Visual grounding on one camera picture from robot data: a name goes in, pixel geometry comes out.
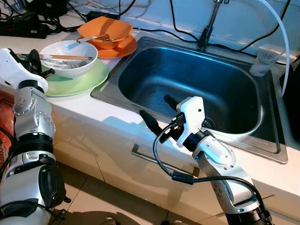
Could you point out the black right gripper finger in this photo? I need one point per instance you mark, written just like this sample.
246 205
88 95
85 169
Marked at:
172 102
151 122

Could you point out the white ribbed bowl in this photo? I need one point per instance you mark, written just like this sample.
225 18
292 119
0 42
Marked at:
70 71

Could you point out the wooden chopstick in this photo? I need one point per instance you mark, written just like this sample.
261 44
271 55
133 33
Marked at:
65 56

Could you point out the light green plate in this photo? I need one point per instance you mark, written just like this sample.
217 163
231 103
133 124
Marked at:
89 82

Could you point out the black kitchen appliance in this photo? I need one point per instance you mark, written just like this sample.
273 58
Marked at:
295 103

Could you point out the white kitchen cabinet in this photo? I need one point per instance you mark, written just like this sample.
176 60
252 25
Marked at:
103 145

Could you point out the stainless steel sink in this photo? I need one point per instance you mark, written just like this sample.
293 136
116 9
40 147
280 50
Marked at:
187 79

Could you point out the black power strip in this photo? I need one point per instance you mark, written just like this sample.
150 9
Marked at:
23 28

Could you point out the metal spoon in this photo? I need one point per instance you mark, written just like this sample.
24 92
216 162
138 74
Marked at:
89 39

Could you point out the black labelled adapter box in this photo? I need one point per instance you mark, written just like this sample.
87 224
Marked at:
47 7

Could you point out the clear plastic cup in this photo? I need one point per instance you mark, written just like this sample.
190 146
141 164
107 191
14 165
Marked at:
261 65

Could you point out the pink plastic bag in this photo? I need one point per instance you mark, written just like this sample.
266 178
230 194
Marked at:
4 122

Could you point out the metal sink faucet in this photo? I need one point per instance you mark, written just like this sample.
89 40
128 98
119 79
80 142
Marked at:
203 43

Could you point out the orange plate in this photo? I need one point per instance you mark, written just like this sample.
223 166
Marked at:
124 50

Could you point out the orange bowl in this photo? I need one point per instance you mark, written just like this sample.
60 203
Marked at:
117 28

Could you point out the grey right robot foot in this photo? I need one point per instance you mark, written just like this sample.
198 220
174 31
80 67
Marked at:
171 222

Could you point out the grey robot foot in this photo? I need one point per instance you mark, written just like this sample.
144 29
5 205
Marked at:
107 221
171 222

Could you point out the grey left robot foot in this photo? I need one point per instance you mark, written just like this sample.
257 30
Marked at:
107 221

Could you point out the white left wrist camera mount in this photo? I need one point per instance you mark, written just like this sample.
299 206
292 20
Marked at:
14 70

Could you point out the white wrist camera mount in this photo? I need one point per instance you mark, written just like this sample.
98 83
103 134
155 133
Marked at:
14 70
192 115

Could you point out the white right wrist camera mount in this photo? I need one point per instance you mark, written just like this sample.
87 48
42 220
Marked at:
192 115

